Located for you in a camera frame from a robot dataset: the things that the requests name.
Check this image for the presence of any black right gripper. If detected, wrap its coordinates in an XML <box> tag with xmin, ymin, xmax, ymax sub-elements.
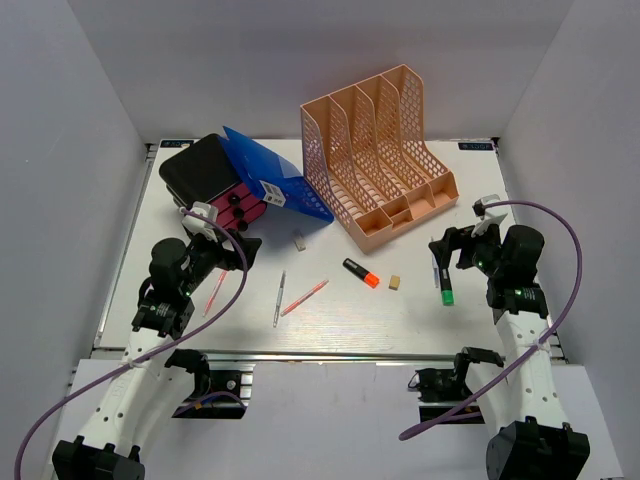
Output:
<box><xmin>429</xmin><ymin>217</ymin><xmax>507</xmax><ymax>277</ymax></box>

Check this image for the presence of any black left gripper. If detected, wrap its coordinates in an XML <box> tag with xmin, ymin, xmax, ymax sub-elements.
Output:
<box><xmin>179</xmin><ymin>227</ymin><xmax>261</xmax><ymax>296</ymax></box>

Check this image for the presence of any pink clear pen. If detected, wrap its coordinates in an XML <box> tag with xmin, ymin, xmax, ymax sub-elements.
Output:
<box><xmin>202</xmin><ymin>270</ymin><xmax>228</xmax><ymax>318</ymax></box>

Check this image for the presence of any clear grey pen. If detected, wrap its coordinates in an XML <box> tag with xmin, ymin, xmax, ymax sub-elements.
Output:
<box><xmin>272</xmin><ymin>270</ymin><xmax>287</xmax><ymax>329</ymax></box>

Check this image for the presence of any blue plastic folder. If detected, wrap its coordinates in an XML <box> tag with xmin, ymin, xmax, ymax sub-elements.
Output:
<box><xmin>220</xmin><ymin>126</ymin><xmax>334</xmax><ymax>223</ymax></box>

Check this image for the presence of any orange clear pen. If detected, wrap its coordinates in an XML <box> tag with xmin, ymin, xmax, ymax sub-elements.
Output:
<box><xmin>280</xmin><ymin>279</ymin><xmax>329</xmax><ymax>317</ymax></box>

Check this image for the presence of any black pink drawer unit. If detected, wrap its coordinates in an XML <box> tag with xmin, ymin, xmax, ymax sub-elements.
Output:
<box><xmin>159</xmin><ymin>133</ymin><xmax>267</xmax><ymax>232</ymax></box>

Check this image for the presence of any peach plastic file organizer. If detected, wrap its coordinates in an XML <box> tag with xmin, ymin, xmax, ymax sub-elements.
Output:
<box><xmin>300</xmin><ymin>64</ymin><xmax>459</xmax><ymax>253</ymax></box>

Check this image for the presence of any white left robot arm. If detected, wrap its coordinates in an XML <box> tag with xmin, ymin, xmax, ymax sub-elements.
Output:
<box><xmin>52</xmin><ymin>231</ymin><xmax>262</xmax><ymax>479</ymax></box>

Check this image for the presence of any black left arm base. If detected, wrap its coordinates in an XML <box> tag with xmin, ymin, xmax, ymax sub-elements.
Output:
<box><xmin>166</xmin><ymin>349</ymin><xmax>253</xmax><ymax>420</ymax></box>

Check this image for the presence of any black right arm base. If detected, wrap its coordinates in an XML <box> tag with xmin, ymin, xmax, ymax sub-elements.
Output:
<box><xmin>407</xmin><ymin>347</ymin><xmax>504</xmax><ymax>422</ymax></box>

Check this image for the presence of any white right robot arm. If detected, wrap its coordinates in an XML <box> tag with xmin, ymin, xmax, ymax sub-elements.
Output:
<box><xmin>429</xmin><ymin>224</ymin><xmax>590</xmax><ymax>479</ymax></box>

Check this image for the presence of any green black highlighter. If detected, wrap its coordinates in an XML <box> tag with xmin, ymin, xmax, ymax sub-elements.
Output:
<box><xmin>439</xmin><ymin>268</ymin><xmax>455</xmax><ymax>306</ymax></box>

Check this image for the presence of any blue clear pen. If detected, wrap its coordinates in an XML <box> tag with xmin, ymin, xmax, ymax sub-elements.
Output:
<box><xmin>431</xmin><ymin>252</ymin><xmax>440</xmax><ymax>289</ymax></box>

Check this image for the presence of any white rectangular eraser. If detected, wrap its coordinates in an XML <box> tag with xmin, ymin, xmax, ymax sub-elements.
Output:
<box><xmin>293</xmin><ymin>230</ymin><xmax>306</xmax><ymax>252</ymax></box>

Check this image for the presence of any small tan eraser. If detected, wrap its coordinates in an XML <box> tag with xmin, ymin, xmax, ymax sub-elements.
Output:
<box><xmin>389</xmin><ymin>275</ymin><xmax>401</xmax><ymax>290</ymax></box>

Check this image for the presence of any orange black highlighter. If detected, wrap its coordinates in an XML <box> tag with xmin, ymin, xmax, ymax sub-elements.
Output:
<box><xmin>342</xmin><ymin>258</ymin><xmax>380</xmax><ymax>288</ymax></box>

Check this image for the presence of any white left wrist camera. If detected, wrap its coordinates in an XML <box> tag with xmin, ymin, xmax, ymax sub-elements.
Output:
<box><xmin>180</xmin><ymin>201</ymin><xmax>227</xmax><ymax>251</ymax></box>

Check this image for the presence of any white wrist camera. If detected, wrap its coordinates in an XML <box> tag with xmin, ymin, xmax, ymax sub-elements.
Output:
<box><xmin>472</xmin><ymin>194</ymin><xmax>509</xmax><ymax>237</ymax></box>
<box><xmin>180</xmin><ymin>201</ymin><xmax>227</xmax><ymax>251</ymax></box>

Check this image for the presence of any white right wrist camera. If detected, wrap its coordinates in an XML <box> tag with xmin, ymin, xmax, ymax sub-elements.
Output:
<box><xmin>472</xmin><ymin>194</ymin><xmax>509</xmax><ymax>237</ymax></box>

